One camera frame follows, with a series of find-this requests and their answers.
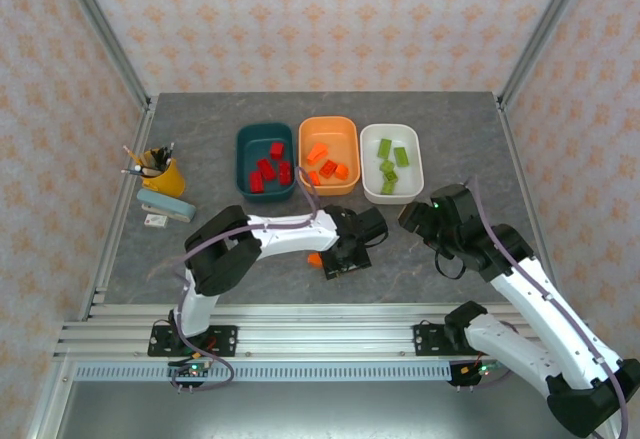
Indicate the green small lego brick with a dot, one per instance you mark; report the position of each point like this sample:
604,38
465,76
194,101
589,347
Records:
388,188
390,176
387,165

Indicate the orange small curved lego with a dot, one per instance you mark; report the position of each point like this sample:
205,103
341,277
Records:
314,259
342,172

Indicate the green long lego brick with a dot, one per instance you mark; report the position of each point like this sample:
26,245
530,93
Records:
401,156
384,148

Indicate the orange lego piece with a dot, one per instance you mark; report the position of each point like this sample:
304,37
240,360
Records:
313,178

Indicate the orange studded lego brick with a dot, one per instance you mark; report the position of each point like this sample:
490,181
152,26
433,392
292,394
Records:
328,168

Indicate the orange long slope lego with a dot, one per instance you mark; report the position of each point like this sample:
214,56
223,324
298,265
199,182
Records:
317,153

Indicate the red long lego brick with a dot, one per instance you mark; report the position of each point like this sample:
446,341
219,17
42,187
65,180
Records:
256,182
266,169
285,173

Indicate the red square lego brick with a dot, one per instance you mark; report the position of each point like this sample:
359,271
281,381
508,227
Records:
277,150

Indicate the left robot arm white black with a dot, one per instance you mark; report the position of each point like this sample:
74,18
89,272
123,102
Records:
295,241

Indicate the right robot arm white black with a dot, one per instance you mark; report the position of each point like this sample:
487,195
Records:
520,354

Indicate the white plastic bin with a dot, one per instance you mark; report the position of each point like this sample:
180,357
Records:
415,179

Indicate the dark teal plastic bin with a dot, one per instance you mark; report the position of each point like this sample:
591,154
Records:
265,194

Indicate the orange plastic bin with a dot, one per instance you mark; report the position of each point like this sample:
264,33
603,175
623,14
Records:
330,134

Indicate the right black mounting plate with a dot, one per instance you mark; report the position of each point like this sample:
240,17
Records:
430,341

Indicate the black mounting plate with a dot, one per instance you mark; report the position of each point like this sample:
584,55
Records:
225,341
430,341

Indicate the right controller board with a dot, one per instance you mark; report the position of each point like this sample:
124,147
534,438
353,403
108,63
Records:
482,370

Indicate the controller board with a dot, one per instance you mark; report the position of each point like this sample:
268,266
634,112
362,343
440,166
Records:
192,370
482,370

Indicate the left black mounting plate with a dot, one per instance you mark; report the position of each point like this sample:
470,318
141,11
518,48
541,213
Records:
225,341

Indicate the grey metal panel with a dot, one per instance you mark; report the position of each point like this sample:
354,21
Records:
320,409

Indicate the yellow pencil cup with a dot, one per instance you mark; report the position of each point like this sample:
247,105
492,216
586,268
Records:
170,181

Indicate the blue-grey stapler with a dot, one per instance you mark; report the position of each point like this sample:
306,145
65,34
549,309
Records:
165,204

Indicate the small white eraser box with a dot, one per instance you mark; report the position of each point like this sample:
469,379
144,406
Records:
156,220

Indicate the black pen silver tip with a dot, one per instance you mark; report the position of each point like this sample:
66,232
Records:
171,151

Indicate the left controller board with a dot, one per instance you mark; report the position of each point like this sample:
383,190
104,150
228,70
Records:
192,370

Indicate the wooden pencil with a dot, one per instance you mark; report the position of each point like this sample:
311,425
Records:
137,171

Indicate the yellow pencil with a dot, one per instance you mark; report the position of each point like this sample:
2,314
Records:
131,155

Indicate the right aluminium side rail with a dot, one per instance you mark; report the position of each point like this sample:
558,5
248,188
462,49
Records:
519,159

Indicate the aluminium side rail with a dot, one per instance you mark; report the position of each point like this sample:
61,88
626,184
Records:
107,254
519,159

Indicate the aluminium base rail beam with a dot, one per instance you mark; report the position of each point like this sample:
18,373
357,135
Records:
325,334

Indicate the right aluminium frame post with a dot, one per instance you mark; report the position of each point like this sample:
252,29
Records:
544,29

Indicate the aluminium frame post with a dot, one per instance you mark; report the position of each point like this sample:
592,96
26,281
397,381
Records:
544,29
105,29

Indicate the left aluminium side rail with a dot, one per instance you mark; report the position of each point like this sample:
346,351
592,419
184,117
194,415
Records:
107,254

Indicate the left aluminium frame post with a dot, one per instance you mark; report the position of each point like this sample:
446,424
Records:
105,29

